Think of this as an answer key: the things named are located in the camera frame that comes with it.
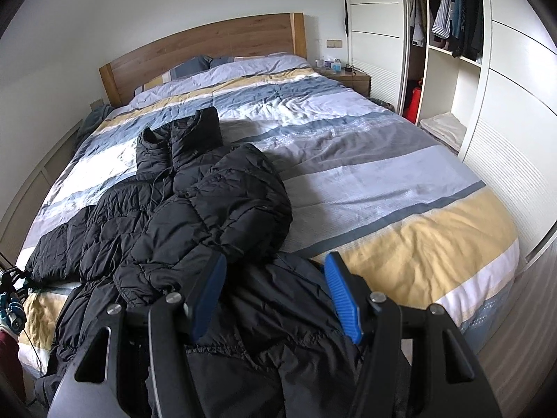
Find thin black cable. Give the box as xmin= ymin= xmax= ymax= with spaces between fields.
xmin=17 ymin=333 xmax=55 ymax=377

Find lavender pillow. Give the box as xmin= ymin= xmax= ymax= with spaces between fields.
xmin=209 ymin=53 xmax=311 ymax=75

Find black puffer jacket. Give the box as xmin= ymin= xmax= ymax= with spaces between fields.
xmin=25 ymin=107 xmax=414 ymax=418

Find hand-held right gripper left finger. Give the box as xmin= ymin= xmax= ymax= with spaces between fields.
xmin=48 ymin=253 xmax=229 ymax=418

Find row of hanging clothes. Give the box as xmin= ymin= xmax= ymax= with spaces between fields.
xmin=409 ymin=0 xmax=486 ymax=59

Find wooden bed headboard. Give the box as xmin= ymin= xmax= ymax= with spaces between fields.
xmin=99 ymin=12 xmax=308 ymax=106

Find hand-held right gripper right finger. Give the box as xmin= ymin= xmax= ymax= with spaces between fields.
xmin=324 ymin=250 xmax=492 ymax=418

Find dark blue cloth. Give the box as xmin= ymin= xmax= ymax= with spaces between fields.
xmin=75 ymin=103 xmax=115 ymax=146

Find red bag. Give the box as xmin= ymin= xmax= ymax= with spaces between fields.
xmin=401 ymin=77 xmax=424 ymax=123

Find white wardrobe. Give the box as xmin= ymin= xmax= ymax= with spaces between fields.
xmin=342 ymin=0 xmax=557 ymax=266

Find person's left forearm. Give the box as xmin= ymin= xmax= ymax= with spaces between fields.
xmin=0 ymin=333 xmax=20 ymax=410

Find wooden nightstand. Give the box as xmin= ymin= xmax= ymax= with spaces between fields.
xmin=315 ymin=67 xmax=372 ymax=97

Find folded white linens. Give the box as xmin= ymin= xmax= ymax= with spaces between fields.
xmin=418 ymin=111 xmax=468 ymax=152

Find striped duvet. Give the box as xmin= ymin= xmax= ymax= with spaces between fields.
xmin=17 ymin=54 xmax=520 ymax=366

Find blue grey pillow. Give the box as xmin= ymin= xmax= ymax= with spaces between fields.
xmin=167 ymin=55 xmax=213 ymax=84

